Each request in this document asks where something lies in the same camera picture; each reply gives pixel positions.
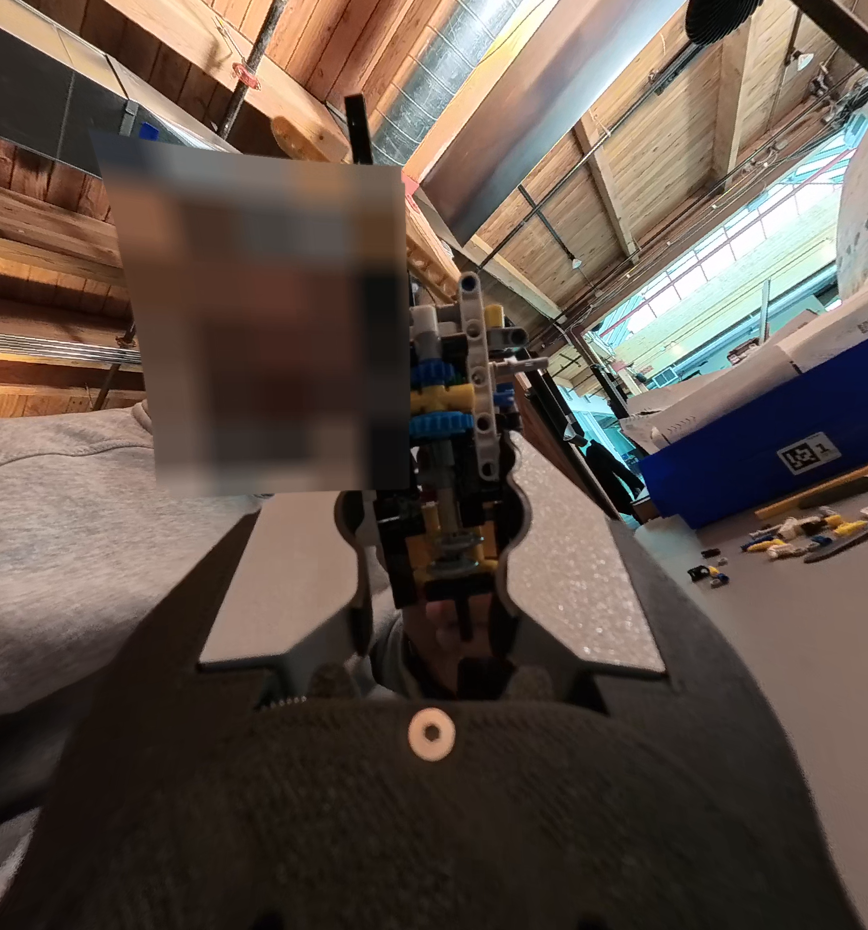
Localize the black yellow lego model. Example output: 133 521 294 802
343 93 551 644

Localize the blue storage bin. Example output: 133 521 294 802
636 355 868 531

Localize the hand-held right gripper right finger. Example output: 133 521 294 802
488 436 669 680

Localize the black round ceiling lamp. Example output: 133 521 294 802
684 0 763 46

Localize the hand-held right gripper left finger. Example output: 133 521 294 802
198 490 399 673

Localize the corrugated silver air duct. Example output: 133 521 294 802
372 0 551 171

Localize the pile of loose lego pieces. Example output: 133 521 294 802
684 465 868 589

